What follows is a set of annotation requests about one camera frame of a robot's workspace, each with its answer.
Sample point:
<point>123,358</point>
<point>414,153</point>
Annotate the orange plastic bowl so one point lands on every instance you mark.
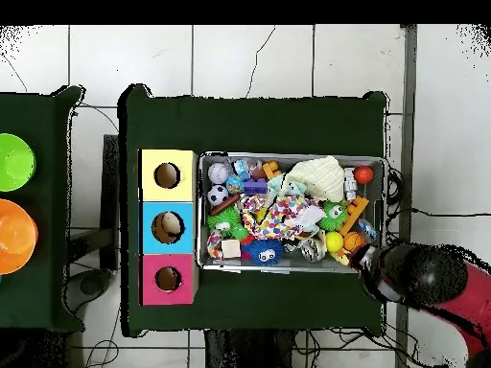
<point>15,235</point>

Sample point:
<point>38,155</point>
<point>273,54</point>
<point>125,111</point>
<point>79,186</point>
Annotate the large colourful dotted cloth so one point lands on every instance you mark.
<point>291,218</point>

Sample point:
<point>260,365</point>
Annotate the black white soccer ball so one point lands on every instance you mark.
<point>218,194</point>

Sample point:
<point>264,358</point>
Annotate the green plastic bowl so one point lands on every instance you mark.
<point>15,163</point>

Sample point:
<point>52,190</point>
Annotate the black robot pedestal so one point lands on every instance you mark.
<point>249,352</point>

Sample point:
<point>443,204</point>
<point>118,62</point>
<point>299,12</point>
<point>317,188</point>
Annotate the wooden box with three holes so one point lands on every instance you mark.
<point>168,191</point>

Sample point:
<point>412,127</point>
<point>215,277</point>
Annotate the cream yellow cloth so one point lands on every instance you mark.
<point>318,178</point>

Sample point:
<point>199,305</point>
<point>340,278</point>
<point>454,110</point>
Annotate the blue spiky ball with eyes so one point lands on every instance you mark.
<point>264,251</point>

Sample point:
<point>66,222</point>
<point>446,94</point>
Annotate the dark green table cloth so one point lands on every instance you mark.
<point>253,126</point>
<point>34,299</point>

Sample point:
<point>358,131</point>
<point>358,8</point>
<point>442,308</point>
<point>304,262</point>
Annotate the orange toy basketball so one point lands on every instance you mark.
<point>353,241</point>

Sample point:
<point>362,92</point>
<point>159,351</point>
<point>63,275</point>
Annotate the mint green cloth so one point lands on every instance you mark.
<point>284,188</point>

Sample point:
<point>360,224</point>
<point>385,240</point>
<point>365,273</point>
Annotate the black frame stand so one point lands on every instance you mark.
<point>111,172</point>

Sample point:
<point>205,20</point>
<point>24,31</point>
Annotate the brown toy sausage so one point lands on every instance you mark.
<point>225,203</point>

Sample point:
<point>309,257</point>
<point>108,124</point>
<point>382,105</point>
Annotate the green fuzzy toy big eyes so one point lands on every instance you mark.
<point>333,214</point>

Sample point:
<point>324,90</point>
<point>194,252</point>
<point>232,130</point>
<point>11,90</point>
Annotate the clear mesh bin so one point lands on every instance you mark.
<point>215,264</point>

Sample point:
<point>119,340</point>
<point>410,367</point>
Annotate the long orange toy block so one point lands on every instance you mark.
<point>353,214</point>

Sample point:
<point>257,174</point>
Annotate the white baseball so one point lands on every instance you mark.
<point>218,173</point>

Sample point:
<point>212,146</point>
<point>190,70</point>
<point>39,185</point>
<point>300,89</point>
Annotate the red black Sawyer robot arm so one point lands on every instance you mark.
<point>422,276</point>

